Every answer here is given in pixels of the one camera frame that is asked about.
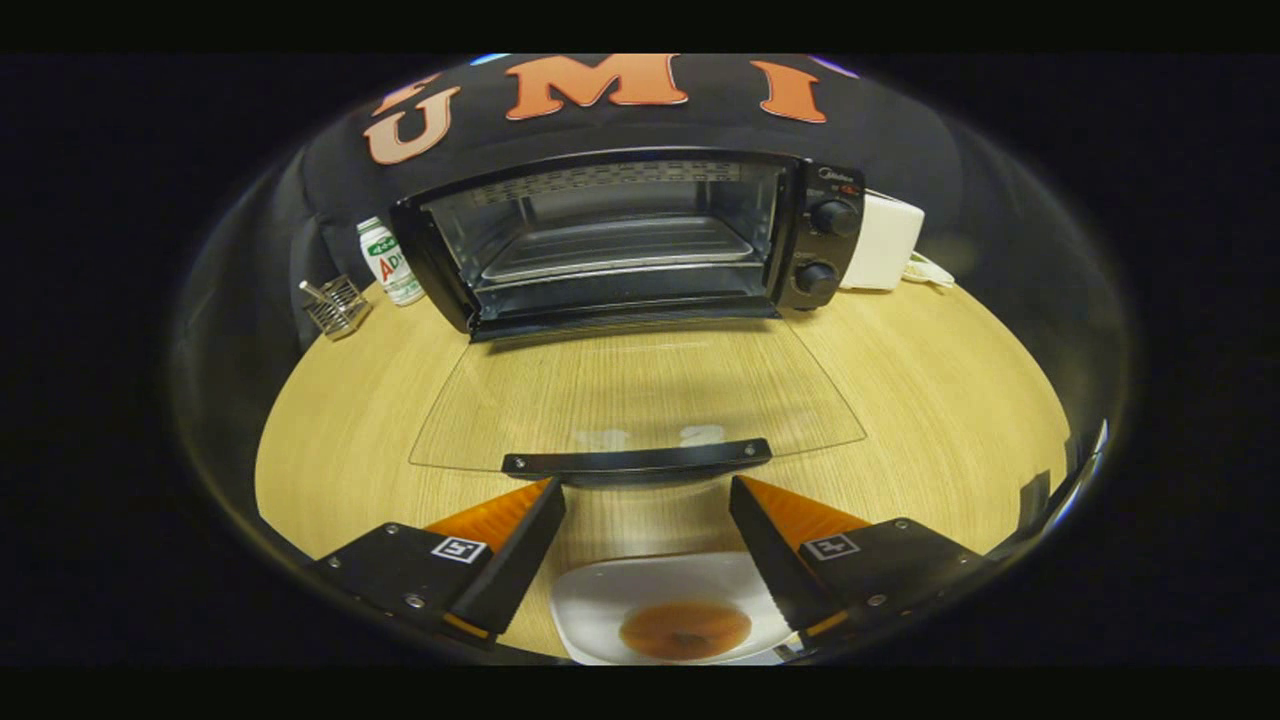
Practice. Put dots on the black toaster oven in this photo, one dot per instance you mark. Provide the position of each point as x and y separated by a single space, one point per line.
820 230

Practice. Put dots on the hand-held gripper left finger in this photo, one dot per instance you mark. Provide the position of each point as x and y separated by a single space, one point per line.
520 555

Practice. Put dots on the white bottle green label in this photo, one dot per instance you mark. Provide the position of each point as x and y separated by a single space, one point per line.
385 262

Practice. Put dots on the white plate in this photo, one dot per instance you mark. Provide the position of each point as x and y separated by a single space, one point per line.
600 600

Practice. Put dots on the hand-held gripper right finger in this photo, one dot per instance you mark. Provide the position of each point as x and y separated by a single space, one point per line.
775 555

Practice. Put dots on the brown bagel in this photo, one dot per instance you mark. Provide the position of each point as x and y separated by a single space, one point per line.
650 630

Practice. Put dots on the metal baking tray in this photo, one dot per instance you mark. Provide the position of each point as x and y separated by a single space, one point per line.
620 245

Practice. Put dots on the white pop-up toaster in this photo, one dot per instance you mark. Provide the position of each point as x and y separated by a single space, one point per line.
885 245

